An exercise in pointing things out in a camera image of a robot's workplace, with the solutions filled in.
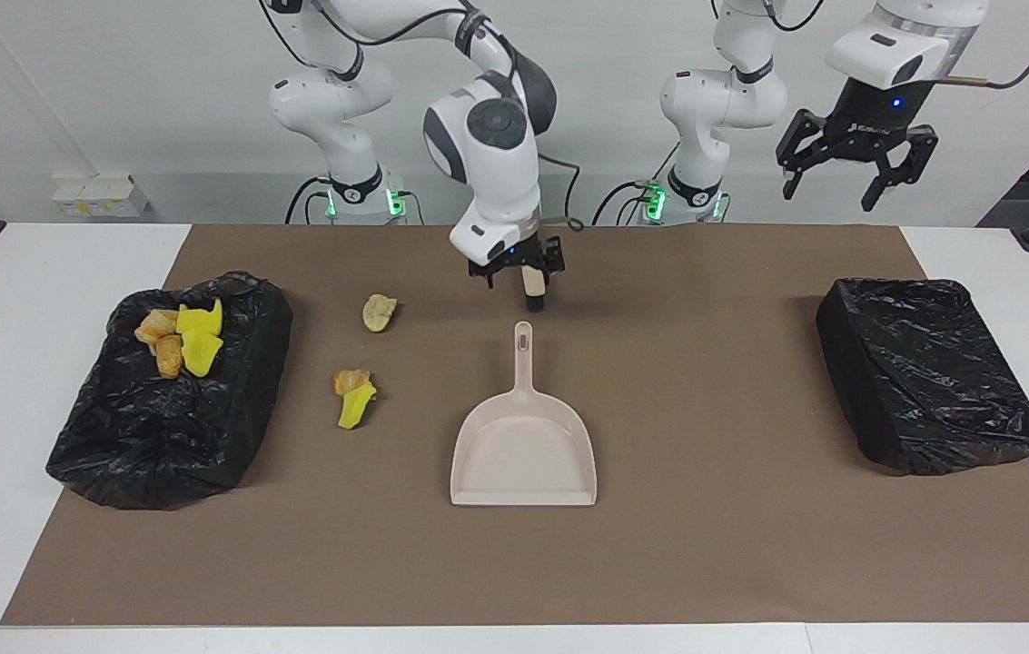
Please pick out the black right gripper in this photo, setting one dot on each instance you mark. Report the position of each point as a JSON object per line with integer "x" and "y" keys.
{"x": 528, "y": 254}

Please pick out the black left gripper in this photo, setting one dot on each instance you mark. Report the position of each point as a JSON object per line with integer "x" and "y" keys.
{"x": 873, "y": 132}

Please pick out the pale bread chunk tan crust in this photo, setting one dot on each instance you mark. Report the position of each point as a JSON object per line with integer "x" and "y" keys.
{"x": 379, "y": 312}

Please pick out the beige plastic dustpan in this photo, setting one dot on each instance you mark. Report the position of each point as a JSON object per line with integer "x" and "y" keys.
{"x": 523, "y": 454}

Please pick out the orange croissant piece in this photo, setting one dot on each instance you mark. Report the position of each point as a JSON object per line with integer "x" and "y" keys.
{"x": 349, "y": 381}

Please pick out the yellow sponge with green back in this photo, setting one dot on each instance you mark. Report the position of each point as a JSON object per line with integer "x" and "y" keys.
{"x": 355, "y": 409}

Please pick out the yellow sponge piece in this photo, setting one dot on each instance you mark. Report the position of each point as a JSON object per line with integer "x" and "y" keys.
{"x": 198, "y": 320}
{"x": 202, "y": 352}

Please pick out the brown oval bread roll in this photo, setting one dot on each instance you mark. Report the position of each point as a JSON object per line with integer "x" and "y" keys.
{"x": 170, "y": 356}

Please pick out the pale wedge bread piece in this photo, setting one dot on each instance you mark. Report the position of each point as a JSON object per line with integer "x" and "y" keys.
{"x": 155, "y": 325}

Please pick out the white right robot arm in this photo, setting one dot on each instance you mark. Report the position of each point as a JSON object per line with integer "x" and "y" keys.
{"x": 496, "y": 163}

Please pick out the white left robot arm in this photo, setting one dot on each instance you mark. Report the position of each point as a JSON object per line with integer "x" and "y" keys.
{"x": 714, "y": 100}

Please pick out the bin with taut black bag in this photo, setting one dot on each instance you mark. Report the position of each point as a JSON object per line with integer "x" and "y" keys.
{"x": 923, "y": 381}

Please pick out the bin with crumpled black bag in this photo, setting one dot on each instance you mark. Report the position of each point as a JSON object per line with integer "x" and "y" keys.
{"x": 169, "y": 427}

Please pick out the brown table mat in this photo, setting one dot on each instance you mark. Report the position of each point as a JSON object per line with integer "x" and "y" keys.
{"x": 478, "y": 563}

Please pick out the white wall socket box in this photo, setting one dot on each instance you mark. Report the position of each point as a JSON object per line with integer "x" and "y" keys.
{"x": 101, "y": 195}

